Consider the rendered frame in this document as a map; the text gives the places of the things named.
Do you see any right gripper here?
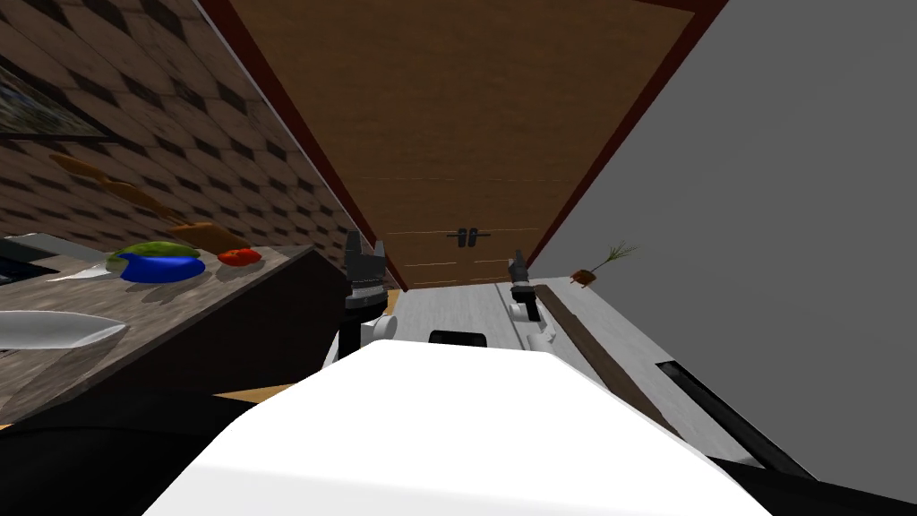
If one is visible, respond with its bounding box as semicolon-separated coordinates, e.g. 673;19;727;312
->
508;248;532;288

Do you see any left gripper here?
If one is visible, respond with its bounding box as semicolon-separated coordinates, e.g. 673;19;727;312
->
344;229;390;294

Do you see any potted green plant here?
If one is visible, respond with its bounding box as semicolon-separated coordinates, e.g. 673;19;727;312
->
570;241;639;289

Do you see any dark kitchen counter cabinet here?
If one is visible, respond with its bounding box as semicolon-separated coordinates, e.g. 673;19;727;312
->
0;245;352;431

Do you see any red tomato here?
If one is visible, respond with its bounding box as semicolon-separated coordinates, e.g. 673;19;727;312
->
217;246;264;269

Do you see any brown wooden door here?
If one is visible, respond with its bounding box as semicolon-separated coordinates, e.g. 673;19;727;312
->
227;0;696;291

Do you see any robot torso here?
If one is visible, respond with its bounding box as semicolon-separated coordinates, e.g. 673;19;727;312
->
142;330;773;516

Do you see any blue bowl with green melon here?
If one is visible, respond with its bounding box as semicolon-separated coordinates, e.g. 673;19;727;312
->
107;241;208;285

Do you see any long brown baguette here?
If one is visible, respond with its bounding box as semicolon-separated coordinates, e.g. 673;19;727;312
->
48;153;189;225

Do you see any grey knife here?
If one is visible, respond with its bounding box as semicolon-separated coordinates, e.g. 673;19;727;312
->
46;261;117;283

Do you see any white plate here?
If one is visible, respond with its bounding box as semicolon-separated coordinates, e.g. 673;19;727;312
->
0;309;128;351

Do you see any black door handle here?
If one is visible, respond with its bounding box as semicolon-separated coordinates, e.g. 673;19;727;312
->
446;227;493;249

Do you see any framed wall picture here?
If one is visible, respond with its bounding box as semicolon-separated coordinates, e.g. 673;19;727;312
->
0;63;110;142

